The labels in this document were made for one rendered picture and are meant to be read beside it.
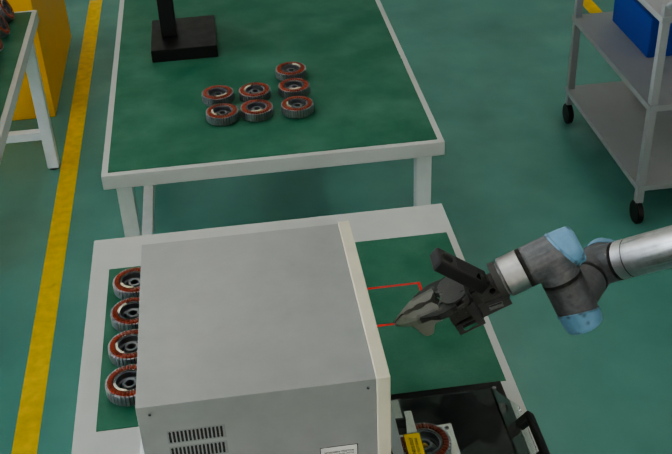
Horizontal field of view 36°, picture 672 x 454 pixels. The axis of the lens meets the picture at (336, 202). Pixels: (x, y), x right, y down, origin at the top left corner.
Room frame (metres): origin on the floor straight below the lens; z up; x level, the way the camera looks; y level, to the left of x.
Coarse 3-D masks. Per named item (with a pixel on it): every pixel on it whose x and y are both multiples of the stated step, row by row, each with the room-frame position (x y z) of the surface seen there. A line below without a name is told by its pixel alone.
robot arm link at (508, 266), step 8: (504, 256) 1.49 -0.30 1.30; (512, 256) 1.48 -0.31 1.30; (496, 264) 1.48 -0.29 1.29; (504, 264) 1.47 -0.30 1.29; (512, 264) 1.47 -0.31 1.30; (520, 264) 1.46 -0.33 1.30; (504, 272) 1.46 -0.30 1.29; (512, 272) 1.46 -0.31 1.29; (520, 272) 1.45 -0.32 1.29; (504, 280) 1.45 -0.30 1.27; (512, 280) 1.45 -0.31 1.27; (520, 280) 1.45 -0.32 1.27; (528, 280) 1.45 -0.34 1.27; (512, 288) 1.44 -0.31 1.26; (520, 288) 1.45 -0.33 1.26; (528, 288) 1.46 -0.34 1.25
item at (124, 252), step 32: (256, 224) 2.44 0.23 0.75; (288, 224) 2.43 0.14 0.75; (320, 224) 2.42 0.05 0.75; (352, 224) 2.41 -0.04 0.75; (384, 224) 2.41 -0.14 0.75; (416, 224) 2.40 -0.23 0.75; (448, 224) 2.39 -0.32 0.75; (96, 256) 2.31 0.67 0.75; (128, 256) 2.31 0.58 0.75; (96, 288) 2.17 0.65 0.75; (96, 320) 2.03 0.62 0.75; (96, 352) 1.91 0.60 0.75; (96, 384) 1.79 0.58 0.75; (512, 384) 1.73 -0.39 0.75; (96, 416) 1.69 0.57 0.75; (96, 448) 1.59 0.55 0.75; (128, 448) 1.59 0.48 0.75
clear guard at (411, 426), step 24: (408, 408) 1.35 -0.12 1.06; (432, 408) 1.35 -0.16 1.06; (456, 408) 1.35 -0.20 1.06; (480, 408) 1.34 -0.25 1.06; (504, 408) 1.35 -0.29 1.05; (408, 432) 1.29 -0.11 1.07; (432, 432) 1.29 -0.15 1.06; (456, 432) 1.29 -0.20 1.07; (480, 432) 1.28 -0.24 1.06; (504, 432) 1.28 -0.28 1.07; (528, 432) 1.33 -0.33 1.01
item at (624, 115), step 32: (576, 0) 4.28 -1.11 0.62; (640, 0) 3.61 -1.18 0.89; (576, 32) 4.27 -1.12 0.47; (608, 32) 4.10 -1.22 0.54; (640, 32) 3.92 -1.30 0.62; (576, 64) 4.27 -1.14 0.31; (640, 64) 3.77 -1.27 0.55; (576, 96) 4.20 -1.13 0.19; (608, 96) 4.18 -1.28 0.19; (640, 96) 3.50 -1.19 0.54; (608, 128) 3.89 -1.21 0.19; (640, 128) 3.87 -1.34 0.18; (640, 160) 3.43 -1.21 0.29; (640, 192) 3.42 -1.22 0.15
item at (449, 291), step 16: (496, 272) 1.46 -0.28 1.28; (448, 288) 1.48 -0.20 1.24; (464, 288) 1.46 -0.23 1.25; (496, 288) 1.47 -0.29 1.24; (448, 304) 1.44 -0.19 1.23; (464, 304) 1.44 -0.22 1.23; (480, 304) 1.46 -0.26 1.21; (496, 304) 1.46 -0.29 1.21; (464, 320) 1.45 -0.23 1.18; (480, 320) 1.44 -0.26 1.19
